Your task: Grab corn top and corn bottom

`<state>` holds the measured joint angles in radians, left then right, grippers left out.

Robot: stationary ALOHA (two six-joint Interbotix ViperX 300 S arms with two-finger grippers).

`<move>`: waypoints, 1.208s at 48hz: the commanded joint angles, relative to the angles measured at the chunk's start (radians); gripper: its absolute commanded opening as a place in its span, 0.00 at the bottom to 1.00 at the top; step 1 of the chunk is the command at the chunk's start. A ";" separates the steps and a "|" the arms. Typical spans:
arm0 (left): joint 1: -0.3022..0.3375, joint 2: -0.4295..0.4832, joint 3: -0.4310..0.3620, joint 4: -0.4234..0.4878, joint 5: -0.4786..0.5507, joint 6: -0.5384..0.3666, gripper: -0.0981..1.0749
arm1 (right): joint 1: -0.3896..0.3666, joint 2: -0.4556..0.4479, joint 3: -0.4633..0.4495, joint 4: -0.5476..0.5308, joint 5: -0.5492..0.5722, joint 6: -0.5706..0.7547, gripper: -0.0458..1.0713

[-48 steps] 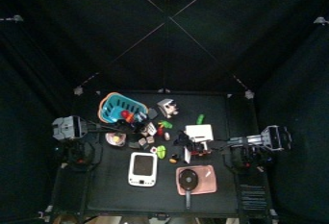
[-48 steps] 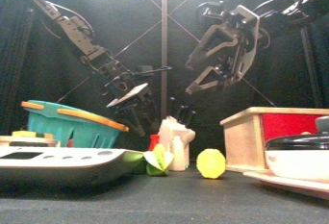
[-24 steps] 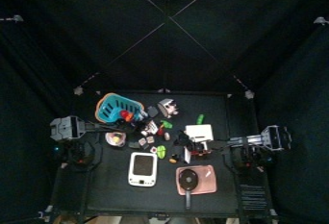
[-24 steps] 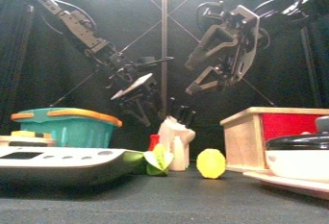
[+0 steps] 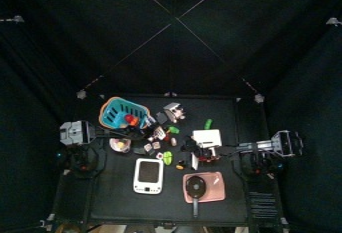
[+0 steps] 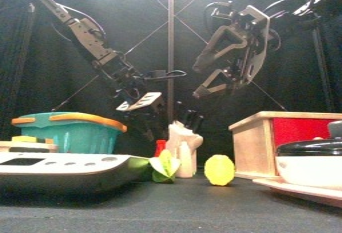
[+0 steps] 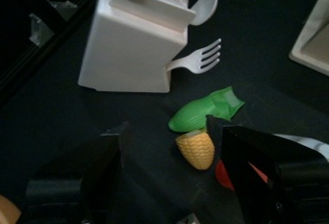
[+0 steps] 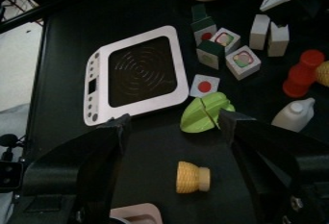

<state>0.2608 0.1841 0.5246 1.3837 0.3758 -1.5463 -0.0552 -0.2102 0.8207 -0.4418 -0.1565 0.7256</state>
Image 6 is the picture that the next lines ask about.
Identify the yellow toy corn piece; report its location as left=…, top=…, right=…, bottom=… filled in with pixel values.
left=204, top=154, right=237, bottom=187

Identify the black toy knife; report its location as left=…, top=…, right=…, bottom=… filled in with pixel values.
left=174, top=100, right=185, bottom=125
left=184, top=109, right=198, bottom=130
left=194, top=114, right=206, bottom=133

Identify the red toy bottle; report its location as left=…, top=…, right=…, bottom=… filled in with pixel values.
left=154, top=139, right=169, bottom=158

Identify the white toy knife block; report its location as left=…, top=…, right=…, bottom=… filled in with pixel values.
left=166, top=120, right=205, bottom=179

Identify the green toy star fruit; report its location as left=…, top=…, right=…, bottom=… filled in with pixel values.
left=148, top=148, right=184, bottom=184

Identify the teal basket with orange rim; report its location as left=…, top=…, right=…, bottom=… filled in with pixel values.
left=11, top=111, right=129, bottom=155

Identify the white toy tablet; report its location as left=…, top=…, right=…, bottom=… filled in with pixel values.
left=0, top=151, right=152, bottom=195

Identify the small beige toy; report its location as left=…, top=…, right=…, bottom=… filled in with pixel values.
left=0, top=135, right=61, bottom=154

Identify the pink plastic tray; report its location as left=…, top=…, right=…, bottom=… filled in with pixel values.
left=252, top=176, right=342, bottom=210

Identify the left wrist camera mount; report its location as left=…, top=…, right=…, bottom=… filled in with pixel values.
left=115, top=91, right=165, bottom=113

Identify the black looped cable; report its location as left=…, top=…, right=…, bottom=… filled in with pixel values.
left=142, top=69, right=189, bottom=81

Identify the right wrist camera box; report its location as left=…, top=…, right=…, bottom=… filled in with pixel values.
left=209, top=0, right=240, bottom=23

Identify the dark vertical frame pole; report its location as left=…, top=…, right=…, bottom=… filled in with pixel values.
left=168, top=0, right=177, bottom=125

